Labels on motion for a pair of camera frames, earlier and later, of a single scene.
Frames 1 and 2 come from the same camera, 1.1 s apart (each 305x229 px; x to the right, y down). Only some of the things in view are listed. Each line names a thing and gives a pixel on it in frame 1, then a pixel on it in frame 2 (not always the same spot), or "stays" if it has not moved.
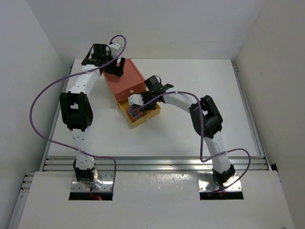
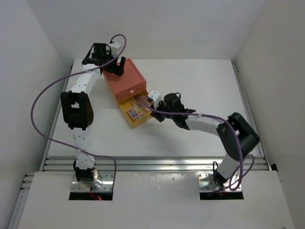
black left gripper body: [108, 58] stays
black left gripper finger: [111, 68] stays
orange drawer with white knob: [135, 90] stays
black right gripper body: [152, 105] to [161, 117]
